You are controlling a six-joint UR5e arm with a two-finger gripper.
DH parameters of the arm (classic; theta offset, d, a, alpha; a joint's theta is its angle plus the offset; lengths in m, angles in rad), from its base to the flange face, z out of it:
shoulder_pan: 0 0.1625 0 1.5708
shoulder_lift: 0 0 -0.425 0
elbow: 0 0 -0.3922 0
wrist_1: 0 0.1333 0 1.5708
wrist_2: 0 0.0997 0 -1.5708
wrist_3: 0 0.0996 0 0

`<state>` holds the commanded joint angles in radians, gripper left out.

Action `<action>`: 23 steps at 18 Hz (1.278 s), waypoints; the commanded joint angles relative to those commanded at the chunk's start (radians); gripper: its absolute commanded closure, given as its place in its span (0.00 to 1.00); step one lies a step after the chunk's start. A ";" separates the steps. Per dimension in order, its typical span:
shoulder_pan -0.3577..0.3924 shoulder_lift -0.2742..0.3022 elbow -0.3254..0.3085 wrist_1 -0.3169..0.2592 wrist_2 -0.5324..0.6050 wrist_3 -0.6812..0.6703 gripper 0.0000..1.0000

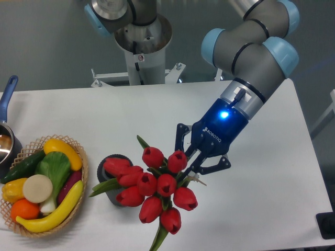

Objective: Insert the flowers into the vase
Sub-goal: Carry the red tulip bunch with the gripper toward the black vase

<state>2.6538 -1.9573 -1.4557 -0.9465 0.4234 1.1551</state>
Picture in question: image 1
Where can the blue Robotiq gripper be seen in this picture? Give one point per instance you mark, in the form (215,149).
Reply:
(212,136)

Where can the red tulip bouquet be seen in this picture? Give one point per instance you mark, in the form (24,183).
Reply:
(157,190)

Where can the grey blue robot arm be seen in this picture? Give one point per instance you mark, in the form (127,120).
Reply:
(255,53)

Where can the purple sweet potato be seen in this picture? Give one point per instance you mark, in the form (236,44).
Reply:
(72,179)

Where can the green bok choy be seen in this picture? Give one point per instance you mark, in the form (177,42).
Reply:
(56,166)

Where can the woven wicker basket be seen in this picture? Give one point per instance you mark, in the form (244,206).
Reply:
(33,147)

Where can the black device at edge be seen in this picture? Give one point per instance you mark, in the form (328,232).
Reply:
(326,224)

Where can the beige round disc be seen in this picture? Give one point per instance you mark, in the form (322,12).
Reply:
(37,188)

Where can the green cucumber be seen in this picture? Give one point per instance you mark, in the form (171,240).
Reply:
(25,168)

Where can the yellow banana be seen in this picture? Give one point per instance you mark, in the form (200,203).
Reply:
(58,215)

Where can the orange fruit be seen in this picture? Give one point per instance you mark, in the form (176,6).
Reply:
(24,209)

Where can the yellow bell pepper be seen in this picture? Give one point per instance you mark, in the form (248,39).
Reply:
(13,190)

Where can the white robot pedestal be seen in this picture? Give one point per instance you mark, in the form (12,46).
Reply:
(144,49)

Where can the white frame at right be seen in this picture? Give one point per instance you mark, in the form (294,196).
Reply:
(326,117)

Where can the blue handled saucepan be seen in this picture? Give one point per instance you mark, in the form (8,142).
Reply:
(10,145)

